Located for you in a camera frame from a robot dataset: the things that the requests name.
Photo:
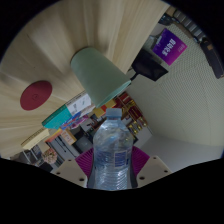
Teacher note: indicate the flat round red coaster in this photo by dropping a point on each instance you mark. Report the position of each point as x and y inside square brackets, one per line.
[36, 95]

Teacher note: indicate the yellow notepad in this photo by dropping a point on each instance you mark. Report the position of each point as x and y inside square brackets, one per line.
[35, 138]

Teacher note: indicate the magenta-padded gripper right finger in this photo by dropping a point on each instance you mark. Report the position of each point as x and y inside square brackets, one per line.
[151, 170]

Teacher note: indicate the white printed paper booklet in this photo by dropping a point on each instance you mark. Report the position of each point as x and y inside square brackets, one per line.
[78, 102]

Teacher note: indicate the silver ribbed suitcase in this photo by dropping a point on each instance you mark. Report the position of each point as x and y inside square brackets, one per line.
[195, 26]

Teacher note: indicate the upright orange box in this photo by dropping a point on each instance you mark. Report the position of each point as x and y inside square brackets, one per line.
[68, 136]

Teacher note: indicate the pale green cup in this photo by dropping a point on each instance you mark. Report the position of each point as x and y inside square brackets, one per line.
[96, 73]

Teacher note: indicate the purple sign board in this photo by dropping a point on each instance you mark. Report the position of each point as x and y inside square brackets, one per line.
[170, 46]

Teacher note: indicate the flower bouquet in white pot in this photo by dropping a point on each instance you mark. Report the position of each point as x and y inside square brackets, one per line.
[50, 155]

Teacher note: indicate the clear plastic water bottle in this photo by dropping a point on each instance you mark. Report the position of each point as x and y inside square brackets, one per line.
[112, 150]

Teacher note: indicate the orange book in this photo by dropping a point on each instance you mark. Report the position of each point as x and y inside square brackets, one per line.
[53, 136]

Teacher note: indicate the dark suitcase with tan trim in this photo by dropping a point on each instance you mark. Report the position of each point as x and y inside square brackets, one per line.
[215, 60]

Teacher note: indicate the wooden shelf unit with trophies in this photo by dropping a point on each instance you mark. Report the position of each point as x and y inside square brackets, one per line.
[133, 116]

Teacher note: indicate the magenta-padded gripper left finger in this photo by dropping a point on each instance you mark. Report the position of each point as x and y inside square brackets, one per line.
[70, 172]

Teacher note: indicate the blue pink printed booklet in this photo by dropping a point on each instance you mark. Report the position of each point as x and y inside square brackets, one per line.
[75, 121]

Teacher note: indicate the teal book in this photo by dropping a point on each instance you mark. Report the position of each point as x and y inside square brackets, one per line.
[58, 118]

